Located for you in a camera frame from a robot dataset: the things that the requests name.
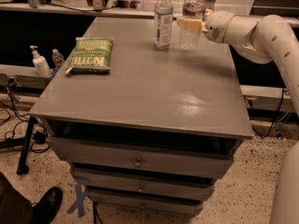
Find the grey drawer cabinet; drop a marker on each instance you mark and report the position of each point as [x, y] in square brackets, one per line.
[170, 99]

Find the drawer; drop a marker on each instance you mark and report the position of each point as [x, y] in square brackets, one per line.
[146, 201]
[153, 185]
[140, 158]

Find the middle drawer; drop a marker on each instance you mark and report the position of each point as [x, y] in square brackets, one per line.
[153, 185]

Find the bottom drawer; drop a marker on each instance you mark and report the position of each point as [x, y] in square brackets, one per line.
[146, 201]

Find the blue label plastic bottle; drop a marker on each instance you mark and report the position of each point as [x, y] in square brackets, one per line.
[163, 17]

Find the top drawer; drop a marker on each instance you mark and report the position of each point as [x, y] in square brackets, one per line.
[140, 158]

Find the white pump dispenser bottle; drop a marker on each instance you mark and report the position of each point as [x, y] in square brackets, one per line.
[40, 63]

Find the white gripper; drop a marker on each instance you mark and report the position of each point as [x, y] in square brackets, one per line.
[217, 26]

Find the small clear bottle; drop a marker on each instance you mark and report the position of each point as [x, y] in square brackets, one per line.
[58, 58]

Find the blue tape cross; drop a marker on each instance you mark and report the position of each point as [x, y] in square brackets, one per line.
[78, 205]

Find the black stand leg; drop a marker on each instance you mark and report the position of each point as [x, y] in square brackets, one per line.
[23, 168]

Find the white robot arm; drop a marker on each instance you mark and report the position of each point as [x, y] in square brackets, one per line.
[269, 39]

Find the dark trouser leg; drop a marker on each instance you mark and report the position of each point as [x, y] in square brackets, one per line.
[14, 208]

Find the black shoe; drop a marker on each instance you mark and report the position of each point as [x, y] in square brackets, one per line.
[47, 208]

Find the clear water bottle red label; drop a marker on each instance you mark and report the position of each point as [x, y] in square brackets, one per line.
[193, 9]

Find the green Kettle chips bag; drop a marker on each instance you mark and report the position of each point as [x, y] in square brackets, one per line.
[91, 56]

